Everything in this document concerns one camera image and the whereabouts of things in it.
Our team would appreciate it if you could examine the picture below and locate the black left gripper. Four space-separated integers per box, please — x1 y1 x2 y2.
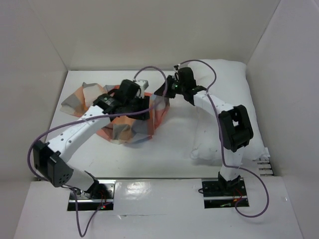
125 94 150 120

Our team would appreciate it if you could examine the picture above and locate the orange grey checked pillowcase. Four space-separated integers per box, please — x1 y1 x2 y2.
60 83 170 144

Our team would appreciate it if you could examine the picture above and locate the white pillow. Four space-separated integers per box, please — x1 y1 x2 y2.
188 59 270 162

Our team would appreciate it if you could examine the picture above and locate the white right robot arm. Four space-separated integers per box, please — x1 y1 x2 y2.
154 67 253 195

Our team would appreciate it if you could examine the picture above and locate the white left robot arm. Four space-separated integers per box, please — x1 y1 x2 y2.
33 79 150 199

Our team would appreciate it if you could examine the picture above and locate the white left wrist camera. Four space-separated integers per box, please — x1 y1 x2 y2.
135 80 149 91

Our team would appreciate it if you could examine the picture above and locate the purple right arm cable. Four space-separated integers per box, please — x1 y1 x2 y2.
173 59 269 219

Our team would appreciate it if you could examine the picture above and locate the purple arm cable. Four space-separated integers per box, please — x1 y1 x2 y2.
173 59 269 219
27 66 167 237

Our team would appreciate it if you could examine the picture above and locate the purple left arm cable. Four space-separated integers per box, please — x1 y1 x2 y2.
27 66 167 237

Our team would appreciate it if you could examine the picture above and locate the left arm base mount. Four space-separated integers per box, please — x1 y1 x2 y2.
67 179 116 212

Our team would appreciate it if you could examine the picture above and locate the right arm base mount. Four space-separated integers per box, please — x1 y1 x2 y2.
198 178 249 209

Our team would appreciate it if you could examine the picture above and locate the aluminium rail frame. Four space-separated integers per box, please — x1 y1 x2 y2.
254 159 275 177

